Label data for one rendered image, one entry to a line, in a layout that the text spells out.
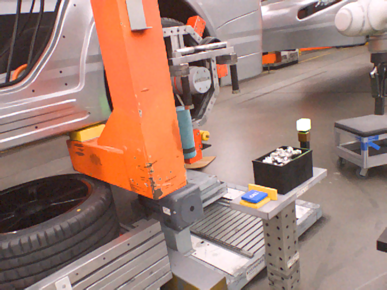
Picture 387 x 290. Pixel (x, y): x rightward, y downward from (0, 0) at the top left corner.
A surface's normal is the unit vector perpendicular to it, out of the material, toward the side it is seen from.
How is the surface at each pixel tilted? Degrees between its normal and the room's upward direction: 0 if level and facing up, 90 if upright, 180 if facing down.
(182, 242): 90
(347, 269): 0
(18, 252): 90
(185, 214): 90
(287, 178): 90
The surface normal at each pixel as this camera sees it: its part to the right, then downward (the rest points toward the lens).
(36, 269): 0.36, 0.22
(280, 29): -0.70, 0.29
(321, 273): -0.15, -0.95
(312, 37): -0.39, 0.61
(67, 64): 0.67, 0.11
